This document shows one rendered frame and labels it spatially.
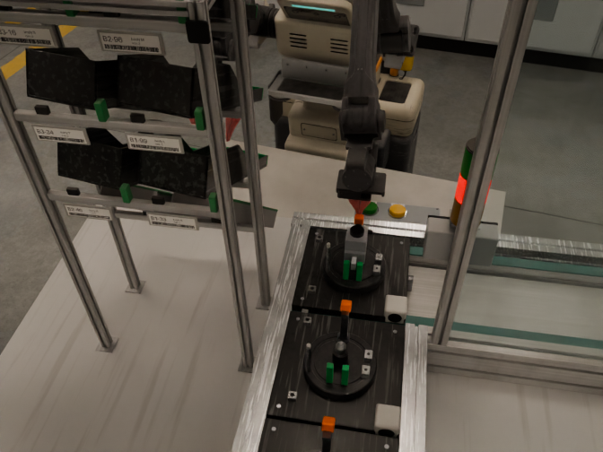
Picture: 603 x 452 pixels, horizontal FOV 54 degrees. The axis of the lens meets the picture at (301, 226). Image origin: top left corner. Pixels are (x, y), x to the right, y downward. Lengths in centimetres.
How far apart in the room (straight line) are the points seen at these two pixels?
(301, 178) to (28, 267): 158
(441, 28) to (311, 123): 240
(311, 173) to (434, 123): 189
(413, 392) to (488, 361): 19
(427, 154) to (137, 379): 232
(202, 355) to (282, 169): 67
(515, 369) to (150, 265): 89
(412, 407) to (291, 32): 111
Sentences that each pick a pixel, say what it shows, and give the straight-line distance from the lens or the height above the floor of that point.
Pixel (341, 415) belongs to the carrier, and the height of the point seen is 97.
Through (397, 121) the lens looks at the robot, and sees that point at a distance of 216.
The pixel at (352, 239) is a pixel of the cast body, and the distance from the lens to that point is 123.
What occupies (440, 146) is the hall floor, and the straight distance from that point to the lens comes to 337.
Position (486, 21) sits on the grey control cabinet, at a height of 26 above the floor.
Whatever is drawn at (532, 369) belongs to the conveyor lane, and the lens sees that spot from 130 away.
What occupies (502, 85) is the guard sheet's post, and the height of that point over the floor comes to 154.
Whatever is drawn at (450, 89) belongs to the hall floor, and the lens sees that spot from 390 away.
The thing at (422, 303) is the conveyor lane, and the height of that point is 92.
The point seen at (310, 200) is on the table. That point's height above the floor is 86.
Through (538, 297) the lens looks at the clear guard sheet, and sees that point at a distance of 115.
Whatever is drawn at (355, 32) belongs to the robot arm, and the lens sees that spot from 120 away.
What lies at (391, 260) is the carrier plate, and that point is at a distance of 135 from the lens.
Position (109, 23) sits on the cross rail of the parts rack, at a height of 162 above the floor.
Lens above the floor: 196
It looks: 44 degrees down
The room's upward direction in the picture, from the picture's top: 1 degrees counter-clockwise
